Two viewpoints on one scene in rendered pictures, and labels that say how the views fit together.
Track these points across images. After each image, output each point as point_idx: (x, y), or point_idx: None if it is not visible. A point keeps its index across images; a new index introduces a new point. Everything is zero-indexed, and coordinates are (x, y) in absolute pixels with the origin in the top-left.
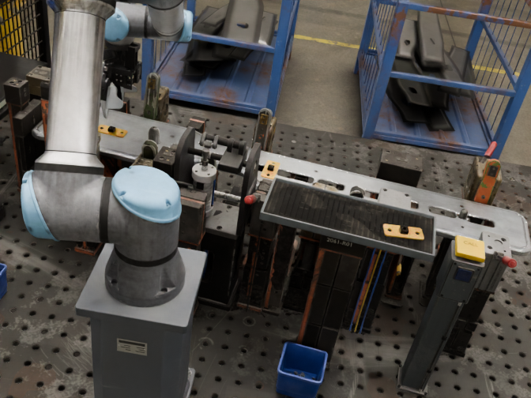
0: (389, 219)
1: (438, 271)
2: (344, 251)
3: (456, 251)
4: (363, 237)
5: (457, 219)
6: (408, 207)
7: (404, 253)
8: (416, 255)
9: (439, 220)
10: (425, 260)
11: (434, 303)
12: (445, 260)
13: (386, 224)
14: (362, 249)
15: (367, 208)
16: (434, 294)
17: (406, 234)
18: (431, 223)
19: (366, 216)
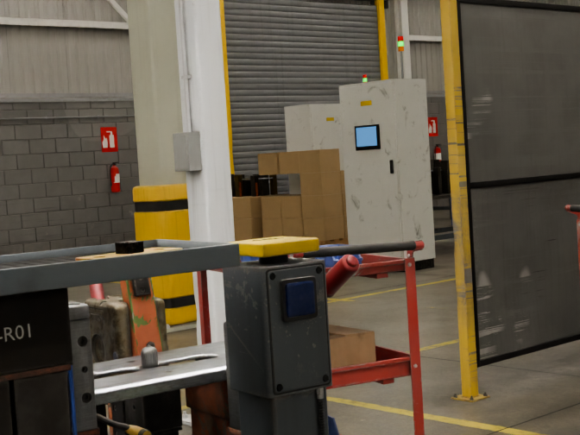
0: (74, 259)
1: (229, 367)
2: (16, 363)
3: (259, 247)
4: (62, 262)
5: (147, 369)
6: (70, 301)
7: (174, 268)
8: (200, 261)
9: (119, 379)
10: (224, 265)
11: (272, 428)
12: (235, 314)
13: (80, 257)
14: (61, 330)
15: (6, 264)
16: (254, 425)
17: (141, 251)
18: (162, 247)
19: (21, 266)
